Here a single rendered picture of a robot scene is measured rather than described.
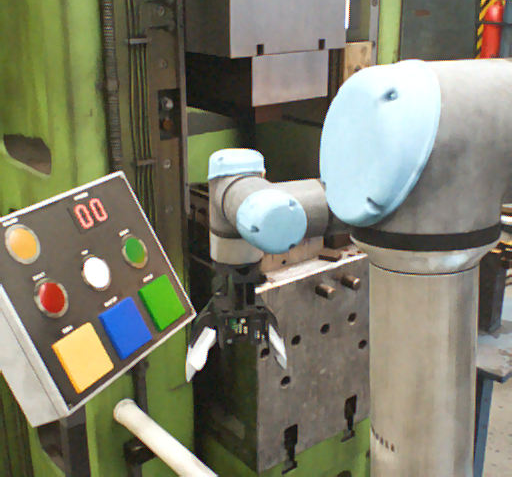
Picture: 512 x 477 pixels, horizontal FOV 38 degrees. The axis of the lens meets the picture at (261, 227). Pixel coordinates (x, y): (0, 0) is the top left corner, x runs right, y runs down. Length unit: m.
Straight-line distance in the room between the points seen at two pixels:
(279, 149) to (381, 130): 1.45
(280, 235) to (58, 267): 0.36
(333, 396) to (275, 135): 0.68
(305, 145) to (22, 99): 0.68
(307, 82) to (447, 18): 8.24
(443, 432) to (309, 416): 1.15
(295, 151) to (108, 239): 0.83
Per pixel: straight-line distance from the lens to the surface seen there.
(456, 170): 0.54
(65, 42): 1.40
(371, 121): 0.53
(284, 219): 0.89
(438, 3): 9.63
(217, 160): 0.99
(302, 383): 1.69
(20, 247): 1.08
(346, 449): 1.92
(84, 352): 1.09
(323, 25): 1.55
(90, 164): 1.44
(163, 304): 1.23
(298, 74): 1.52
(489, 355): 1.81
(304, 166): 1.89
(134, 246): 1.23
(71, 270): 1.12
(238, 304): 1.06
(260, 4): 1.44
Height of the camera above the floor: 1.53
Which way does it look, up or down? 20 degrees down
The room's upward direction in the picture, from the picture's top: straight up
